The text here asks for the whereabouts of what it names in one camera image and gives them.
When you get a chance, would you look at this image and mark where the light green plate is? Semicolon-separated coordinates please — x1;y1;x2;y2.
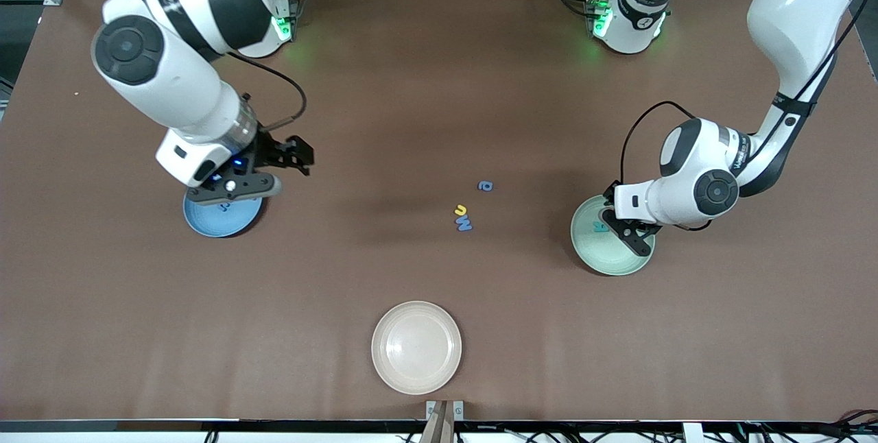
570;194;656;277

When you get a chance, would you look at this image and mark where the blue plate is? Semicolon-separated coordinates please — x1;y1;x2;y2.
182;191;265;239

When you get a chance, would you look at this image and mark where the beige plate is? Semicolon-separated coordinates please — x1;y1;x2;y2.
371;301;462;396

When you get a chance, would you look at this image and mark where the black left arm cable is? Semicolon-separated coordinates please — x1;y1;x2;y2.
620;0;878;188

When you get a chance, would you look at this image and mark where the metal table edge bracket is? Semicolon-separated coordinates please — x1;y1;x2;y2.
425;400;465;443

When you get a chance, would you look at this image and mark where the red and black cable bundle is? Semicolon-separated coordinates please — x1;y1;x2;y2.
813;409;878;443

